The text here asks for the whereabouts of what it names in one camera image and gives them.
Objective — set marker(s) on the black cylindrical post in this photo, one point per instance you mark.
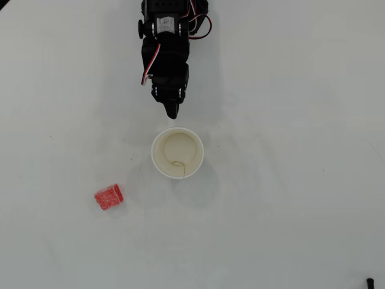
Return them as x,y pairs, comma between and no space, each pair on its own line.
370,284

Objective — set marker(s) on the red sugared gummy cube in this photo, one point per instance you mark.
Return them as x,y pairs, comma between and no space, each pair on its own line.
108,197

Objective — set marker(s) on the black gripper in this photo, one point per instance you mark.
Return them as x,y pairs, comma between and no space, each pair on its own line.
169,91

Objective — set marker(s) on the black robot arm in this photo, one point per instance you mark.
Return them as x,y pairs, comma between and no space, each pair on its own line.
174,51

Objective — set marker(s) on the tan paper cup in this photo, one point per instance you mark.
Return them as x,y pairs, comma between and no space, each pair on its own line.
177,150

